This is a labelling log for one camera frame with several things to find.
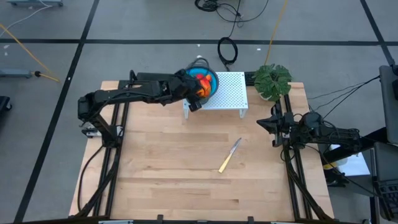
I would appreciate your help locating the white perforated shelf riser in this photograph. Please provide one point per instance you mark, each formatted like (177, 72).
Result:
(230, 90)

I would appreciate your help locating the grey stand foot bar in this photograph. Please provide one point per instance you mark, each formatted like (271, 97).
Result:
(15, 73)
(34, 3)

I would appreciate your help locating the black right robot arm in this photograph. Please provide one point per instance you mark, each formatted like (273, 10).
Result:
(335, 135)

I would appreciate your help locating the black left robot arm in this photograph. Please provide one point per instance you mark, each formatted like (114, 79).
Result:
(124, 93)

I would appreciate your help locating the white sheet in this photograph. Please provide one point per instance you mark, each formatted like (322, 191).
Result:
(354, 168)

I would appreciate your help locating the orange toy mandarin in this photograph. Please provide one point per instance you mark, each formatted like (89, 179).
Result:
(202, 92)

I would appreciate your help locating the black keyboard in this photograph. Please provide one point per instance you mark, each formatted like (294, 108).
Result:
(387, 199)

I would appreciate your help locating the orange red toy pear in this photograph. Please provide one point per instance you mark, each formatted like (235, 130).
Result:
(204, 81)

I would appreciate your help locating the green potted plant white pot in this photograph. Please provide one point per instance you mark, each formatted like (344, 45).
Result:
(273, 81)

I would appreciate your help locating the black object at floor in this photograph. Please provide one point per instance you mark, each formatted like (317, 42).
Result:
(3, 104)

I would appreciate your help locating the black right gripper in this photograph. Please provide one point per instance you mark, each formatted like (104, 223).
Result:
(284, 126)

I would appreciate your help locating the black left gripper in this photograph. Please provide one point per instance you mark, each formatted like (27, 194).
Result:
(178, 88)

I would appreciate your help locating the blue collapsible bowl grey rim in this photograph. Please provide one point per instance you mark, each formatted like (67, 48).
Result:
(191, 72)

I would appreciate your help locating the black aluminium table frame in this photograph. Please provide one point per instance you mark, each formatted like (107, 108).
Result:
(149, 76)

